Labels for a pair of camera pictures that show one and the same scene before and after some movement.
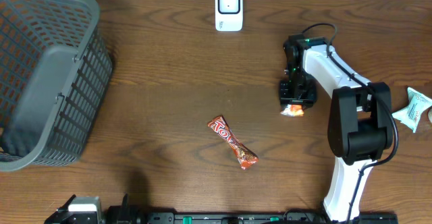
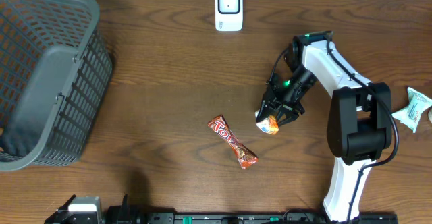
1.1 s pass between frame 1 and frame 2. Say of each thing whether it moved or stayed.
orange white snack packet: moved
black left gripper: stayed
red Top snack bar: stayed
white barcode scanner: stayed
